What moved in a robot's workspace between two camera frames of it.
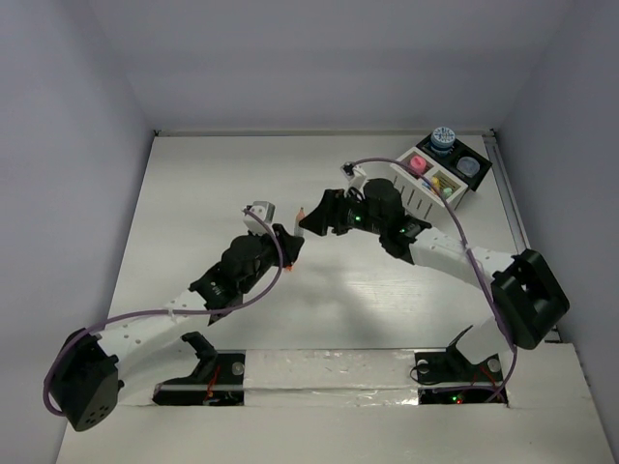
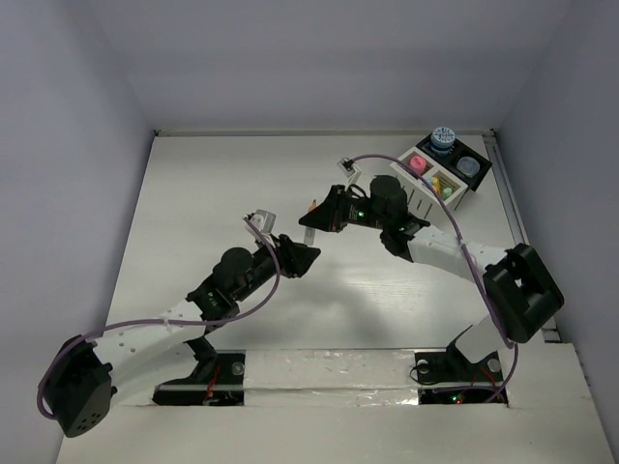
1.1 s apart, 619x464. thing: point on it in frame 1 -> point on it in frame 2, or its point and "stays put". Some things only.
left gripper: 287,243 -> 293,257
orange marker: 298,230 -> 309,232
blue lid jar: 442,140 stays put
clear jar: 468,165 stays put
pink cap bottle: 418,163 stays put
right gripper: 330,213 stays put
